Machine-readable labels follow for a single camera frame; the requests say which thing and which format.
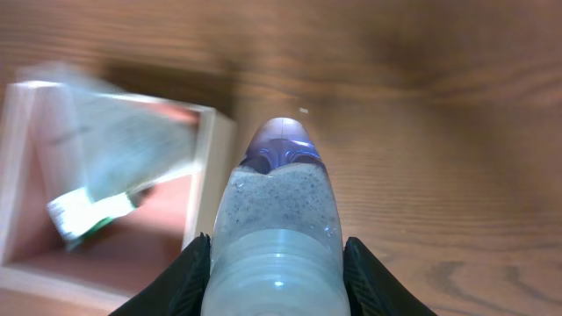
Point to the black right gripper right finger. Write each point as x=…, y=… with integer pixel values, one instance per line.
x=372, y=289

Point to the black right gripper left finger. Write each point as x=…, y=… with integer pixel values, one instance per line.
x=179, y=290

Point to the clear foam pump soap bottle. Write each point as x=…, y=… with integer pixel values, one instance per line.
x=277, y=245

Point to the white Pantene tube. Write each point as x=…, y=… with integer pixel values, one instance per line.
x=89, y=137

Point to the green Dettol soap pack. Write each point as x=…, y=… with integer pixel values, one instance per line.
x=76, y=216

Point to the white box with red interior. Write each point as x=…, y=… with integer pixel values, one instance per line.
x=123, y=257

